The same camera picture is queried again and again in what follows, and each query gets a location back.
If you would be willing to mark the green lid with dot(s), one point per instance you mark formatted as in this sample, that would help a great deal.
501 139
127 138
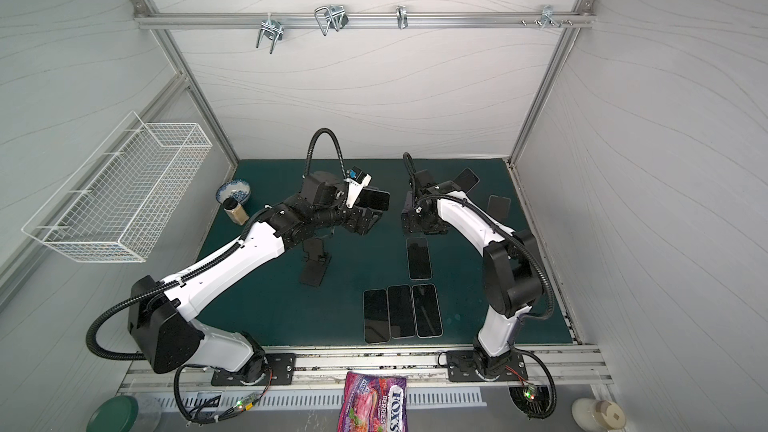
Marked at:
118 414

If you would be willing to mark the black stand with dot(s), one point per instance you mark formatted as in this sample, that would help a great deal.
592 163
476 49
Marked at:
498 207
316 262

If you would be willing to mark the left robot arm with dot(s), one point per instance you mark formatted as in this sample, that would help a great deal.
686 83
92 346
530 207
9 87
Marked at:
163 315

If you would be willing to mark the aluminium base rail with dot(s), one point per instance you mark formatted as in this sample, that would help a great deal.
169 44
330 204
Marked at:
317 368

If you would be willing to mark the purple phone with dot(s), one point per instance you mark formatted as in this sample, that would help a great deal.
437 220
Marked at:
401 312

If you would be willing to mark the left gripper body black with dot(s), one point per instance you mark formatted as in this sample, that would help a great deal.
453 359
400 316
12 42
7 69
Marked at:
348 218

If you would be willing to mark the aluminium crossbar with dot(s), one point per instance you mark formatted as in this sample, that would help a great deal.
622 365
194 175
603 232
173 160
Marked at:
357 20

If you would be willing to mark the metal clamp small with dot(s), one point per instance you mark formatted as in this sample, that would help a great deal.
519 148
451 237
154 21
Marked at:
401 17

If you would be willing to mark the metal clamp middle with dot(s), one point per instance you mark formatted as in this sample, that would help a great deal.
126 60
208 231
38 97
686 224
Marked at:
331 17

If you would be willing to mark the metal clamp right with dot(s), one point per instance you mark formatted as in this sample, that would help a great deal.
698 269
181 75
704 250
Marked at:
547 20

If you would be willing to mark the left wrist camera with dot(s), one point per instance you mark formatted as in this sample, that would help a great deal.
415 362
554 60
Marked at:
357 180

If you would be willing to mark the white wire basket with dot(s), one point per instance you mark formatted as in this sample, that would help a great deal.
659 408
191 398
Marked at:
115 206

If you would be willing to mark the Fox's candy bag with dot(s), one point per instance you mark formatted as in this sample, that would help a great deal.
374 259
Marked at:
373 403

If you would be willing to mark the white round container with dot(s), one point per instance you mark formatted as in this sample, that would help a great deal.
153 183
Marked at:
594 415

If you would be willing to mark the blue white bowl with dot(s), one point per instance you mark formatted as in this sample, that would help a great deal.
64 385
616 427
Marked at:
237 189

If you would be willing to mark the metal clamp left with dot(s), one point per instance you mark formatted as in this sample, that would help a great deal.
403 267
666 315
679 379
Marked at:
271 31

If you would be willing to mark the landscape phone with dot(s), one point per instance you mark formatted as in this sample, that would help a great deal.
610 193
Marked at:
374 199
376 316

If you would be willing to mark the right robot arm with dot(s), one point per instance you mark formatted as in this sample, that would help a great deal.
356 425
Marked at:
515 285

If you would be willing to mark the white-edged phone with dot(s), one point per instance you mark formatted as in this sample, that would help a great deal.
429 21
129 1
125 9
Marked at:
427 311

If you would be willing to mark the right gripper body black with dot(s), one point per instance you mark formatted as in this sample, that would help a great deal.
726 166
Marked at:
417 219

